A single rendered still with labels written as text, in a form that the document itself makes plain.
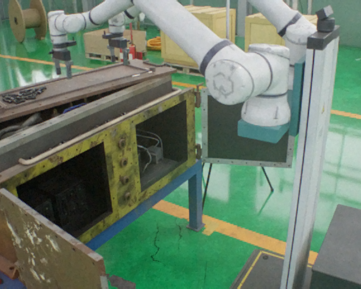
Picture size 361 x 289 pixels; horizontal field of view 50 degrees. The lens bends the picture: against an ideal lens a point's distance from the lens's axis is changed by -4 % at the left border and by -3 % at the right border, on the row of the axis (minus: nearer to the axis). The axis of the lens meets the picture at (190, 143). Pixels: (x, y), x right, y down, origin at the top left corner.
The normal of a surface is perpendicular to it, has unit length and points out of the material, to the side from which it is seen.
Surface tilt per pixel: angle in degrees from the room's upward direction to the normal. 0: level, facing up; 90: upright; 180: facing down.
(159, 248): 0
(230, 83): 92
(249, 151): 90
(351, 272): 0
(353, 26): 90
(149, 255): 0
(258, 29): 90
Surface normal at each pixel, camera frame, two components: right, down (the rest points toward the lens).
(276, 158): -0.18, 0.43
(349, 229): -0.02, -0.90
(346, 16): -0.54, 0.37
